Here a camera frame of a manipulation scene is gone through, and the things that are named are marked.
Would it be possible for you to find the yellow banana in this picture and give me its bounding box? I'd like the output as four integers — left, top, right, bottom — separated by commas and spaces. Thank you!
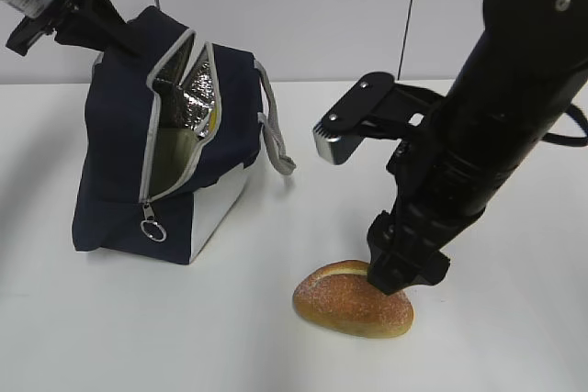
206, 108, 219, 132

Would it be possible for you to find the green lid glass container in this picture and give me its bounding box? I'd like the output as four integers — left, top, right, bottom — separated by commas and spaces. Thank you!
149, 128, 199, 196

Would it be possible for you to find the navy insulated lunch bag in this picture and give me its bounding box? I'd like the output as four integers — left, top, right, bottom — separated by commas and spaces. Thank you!
72, 7, 296, 264

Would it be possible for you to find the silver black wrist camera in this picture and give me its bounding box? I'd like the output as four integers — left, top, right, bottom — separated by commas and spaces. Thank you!
312, 72, 443, 165

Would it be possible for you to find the brown bread loaf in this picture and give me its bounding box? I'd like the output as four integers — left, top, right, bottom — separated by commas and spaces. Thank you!
292, 260, 414, 339

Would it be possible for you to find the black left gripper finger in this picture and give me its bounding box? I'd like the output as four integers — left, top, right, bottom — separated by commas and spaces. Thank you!
153, 79, 189, 129

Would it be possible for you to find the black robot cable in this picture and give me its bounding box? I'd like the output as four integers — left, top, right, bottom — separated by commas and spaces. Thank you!
541, 102, 588, 150

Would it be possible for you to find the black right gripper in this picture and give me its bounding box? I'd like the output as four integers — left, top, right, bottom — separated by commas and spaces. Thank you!
367, 102, 496, 295

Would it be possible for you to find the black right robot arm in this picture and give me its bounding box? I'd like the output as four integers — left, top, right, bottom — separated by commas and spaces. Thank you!
367, 0, 587, 295

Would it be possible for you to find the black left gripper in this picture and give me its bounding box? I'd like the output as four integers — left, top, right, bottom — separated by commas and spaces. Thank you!
1, 0, 142, 56

